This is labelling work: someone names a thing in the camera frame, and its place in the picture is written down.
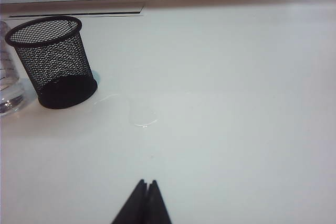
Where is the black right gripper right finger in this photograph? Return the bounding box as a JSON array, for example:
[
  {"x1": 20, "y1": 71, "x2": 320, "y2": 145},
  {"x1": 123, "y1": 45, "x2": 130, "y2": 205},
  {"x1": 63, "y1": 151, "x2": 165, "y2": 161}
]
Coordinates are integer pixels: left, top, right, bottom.
[{"x1": 146, "y1": 180, "x2": 173, "y2": 224}]

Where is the white desk cable flap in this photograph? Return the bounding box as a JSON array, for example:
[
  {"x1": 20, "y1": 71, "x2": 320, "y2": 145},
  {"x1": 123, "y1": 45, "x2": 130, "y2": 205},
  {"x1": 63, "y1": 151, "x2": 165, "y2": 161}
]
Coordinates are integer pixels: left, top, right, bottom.
[{"x1": 9, "y1": 5, "x2": 145, "y2": 19}]

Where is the black mesh pen holder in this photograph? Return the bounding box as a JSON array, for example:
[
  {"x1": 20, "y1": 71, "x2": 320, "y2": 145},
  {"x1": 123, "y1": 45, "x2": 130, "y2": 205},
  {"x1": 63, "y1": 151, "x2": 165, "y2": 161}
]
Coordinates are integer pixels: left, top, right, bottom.
[{"x1": 5, "y1": 16, "x2": 98, "y2": 110}]

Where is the small clear lidded plastic cup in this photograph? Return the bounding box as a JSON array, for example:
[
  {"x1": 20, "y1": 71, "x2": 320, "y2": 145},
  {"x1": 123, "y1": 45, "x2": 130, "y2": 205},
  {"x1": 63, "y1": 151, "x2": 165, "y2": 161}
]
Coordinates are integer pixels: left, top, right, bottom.
[{"x1": 0, "y1": 20, "x2": 27, "y2": 118}]

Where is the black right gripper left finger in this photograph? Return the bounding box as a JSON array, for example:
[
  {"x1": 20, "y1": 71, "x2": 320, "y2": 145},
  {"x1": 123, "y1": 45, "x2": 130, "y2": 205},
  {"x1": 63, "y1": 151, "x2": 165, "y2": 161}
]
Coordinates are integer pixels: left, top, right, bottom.
[{"x1": 111, "y1": 179, "x2": 148, "y2": 224}]

